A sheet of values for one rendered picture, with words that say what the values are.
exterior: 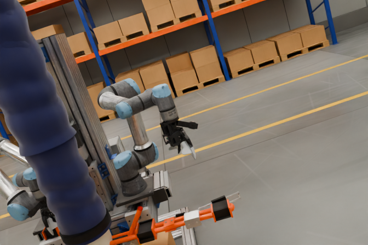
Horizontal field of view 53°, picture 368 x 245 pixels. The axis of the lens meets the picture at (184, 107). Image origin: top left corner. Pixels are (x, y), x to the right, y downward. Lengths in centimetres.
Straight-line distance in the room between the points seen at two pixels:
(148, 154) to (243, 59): 696
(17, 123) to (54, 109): 14
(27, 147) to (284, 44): 808
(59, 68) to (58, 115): 73
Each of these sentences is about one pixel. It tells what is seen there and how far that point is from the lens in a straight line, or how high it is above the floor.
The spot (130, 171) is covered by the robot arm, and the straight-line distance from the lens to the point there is 216.
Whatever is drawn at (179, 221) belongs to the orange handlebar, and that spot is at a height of 107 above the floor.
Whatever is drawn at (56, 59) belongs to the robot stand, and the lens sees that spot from 224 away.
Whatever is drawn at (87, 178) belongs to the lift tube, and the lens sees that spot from 166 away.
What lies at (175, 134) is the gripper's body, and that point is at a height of 145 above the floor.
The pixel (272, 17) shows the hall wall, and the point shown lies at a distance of 1044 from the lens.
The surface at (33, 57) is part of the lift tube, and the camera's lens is 153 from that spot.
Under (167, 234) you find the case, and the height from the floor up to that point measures 94.
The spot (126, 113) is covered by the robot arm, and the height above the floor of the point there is 160.
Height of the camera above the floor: 195
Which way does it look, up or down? 15 degrees down
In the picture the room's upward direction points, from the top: 19 degrees counter-clockwise
